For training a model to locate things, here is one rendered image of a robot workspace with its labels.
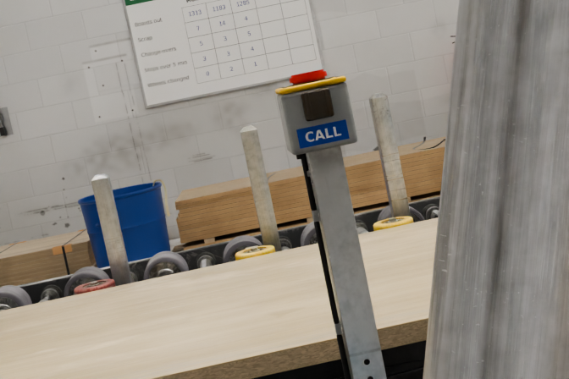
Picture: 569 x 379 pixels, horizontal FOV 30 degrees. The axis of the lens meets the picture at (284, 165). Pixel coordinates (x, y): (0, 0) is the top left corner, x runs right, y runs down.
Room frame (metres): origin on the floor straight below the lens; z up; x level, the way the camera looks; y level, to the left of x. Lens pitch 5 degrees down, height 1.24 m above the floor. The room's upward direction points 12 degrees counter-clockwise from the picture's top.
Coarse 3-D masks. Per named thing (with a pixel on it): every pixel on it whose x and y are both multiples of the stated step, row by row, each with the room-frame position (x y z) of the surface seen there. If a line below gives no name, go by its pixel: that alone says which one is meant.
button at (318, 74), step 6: (312, 72) 1.11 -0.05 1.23; (318, 72) 1.11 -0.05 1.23; (324, 72) 1.11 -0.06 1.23; (294, 78) 1.11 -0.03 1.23; (300, 78) 1.11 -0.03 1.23; (306, 78) 1.10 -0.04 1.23; (312, 78) 1.10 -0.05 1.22; (318, 78) 1.11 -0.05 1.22; (324, 78) 1.12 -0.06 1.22; (294, 84) 1.12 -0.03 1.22
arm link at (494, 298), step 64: (512, 0) 0.68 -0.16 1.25; (512, 64) 0.68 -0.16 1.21; (448, 128) 0.72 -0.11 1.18; (512, 128) 0.68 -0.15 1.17; (448, 192) 0.71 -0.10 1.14; (512, 192) 0.67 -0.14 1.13; (448, 256) 0.70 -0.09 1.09; (512, 256) 0.67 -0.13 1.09; (448, 320) 0.69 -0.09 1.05; (512, 320) 0.66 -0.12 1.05
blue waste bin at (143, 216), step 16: (128, 192) 7.10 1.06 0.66; (144, 192) 6.64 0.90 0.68; (160, 192) 6.82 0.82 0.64; (96, 208) 6.62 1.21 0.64; (128, 208) 6.59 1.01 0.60; (144, 208) 6.64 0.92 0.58; (160, 208) 6.77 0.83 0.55; (96, 224) 6.60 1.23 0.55; (128, 224) 6.60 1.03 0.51; (144, 224) 6.63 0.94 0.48; (160, 224) 6.74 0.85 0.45; (96, 240) 6.68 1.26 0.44; (128, 240) 6.60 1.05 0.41; (144, 240) 6.63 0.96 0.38; (160, 240) 6.71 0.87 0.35; (96, 256) 6.73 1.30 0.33; (128, 256) 6.60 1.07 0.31; (144, 256) 6.62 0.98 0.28
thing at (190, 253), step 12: (420, 204) 2.74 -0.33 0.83; (360, 216) 2.73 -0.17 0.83; (372, 216) 2.73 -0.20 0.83; (288, 228) 2.73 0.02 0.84; (300, 228) 2.72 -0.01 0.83; (372, 228) 2.73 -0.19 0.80; (300, 240) 2.72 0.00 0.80; (180, 252) 2.70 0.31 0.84; (192, 252) 2.70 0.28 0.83; (216, 252) 2.71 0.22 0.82; (132, 264) 2.69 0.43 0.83; (144, 264) 2.70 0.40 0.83; (192, 264) 2.70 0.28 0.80; (216, 264) 2.71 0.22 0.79; (108, 276) 2.69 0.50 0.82; (24, 288) 2.68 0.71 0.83; (36, 288) 2.68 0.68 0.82; (60, 288) 2.68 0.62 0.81; (36, 300) 2.68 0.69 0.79
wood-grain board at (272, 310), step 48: (384, 240) 1.91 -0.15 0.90; (432, 240) 1.82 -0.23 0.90; (144, 288) 1.92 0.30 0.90; (192, 288) 1.83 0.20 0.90; (240, 288) 1.74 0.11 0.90; (288, 288) 1.66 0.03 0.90; (384, 288) 1.52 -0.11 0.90; (0, 336) 1.75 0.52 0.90; (48, 336) 1.67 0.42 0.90; (96, 336) 1.60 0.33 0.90; (144, 336) 1.53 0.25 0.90; (192, 336) 1.47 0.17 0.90; (240, 336) 1.41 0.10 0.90; (288, 336) 1.36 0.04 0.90; (384, 336) 1.30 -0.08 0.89
